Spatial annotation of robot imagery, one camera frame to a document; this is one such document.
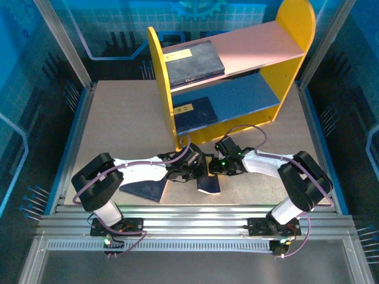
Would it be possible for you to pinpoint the grey slotted cable duct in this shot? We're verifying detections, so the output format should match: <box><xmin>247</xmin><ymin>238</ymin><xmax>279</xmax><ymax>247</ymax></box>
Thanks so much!
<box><xmin>47</xmin><ymin>239</ymin><xmax>275</xmax><ymax>254</ymax></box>

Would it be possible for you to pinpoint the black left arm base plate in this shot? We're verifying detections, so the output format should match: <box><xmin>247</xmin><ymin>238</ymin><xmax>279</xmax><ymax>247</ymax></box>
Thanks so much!
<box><xmin>89</xmin><ymin>217</ymin><xmax>145</xmax><ymax>237</ymax></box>

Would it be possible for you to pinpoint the aluminium mounting rail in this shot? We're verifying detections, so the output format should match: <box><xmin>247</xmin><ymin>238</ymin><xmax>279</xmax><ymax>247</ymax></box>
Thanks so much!
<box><xmin>34</xmin><ymin>203</ymin><xmax>356</xmax><ymax>239</ymax></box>

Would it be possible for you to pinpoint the aluminium table side rail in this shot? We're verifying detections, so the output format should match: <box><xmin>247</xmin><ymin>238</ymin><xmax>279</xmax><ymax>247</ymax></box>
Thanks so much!
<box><xmin>57</xmin><ymin>81</ymin><xmax>98</xmax><ymax>206</ymax></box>
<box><xmin>297</xmin><ymin>82</ymin><xmax>341</xmax><ymax>214</ymax></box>

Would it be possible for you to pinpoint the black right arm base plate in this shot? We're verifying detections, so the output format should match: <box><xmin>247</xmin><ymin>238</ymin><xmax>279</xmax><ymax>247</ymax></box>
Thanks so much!
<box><xmin>246</xmin><ymin>217</ymin><xmax>301</xmax><ymax>237</ymax></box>

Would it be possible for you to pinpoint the black connector box with LED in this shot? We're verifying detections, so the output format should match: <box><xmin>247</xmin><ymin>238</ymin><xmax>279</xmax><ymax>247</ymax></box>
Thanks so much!
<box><xmin>102</xmin><ymin>235</ymin><xmax>126</xmax><ymax>258</ymax></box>
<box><xmin>271</xmin><ymin>238</ymin><xmax>294</xmax><ymax>258</ymax></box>

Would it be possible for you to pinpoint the yellow pink blue bookshelf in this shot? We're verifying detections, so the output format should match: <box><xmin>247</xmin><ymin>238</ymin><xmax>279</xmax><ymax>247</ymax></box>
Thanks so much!
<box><xmin>147</xmin><ymin>0</ymin><xmax>317</xmax><ymax>151</ymax></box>

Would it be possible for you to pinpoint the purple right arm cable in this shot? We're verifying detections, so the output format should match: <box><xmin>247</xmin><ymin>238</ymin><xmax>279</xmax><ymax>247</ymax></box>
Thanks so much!
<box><xmin>224</xmin><ymin>124</ymin><xmax>335</xmax><ymax>260</ymax></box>

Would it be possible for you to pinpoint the aluminium frame post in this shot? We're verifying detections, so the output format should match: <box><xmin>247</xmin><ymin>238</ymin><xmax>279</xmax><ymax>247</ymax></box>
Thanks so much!
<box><xmin>33</xmin><ymin>0</ymin><xmax>93</xmax><ymax>89</ymax></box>
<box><xmin>297</xmin><ymin>0</ymin><xmax>356</xmax><ymax>88</ymax></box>

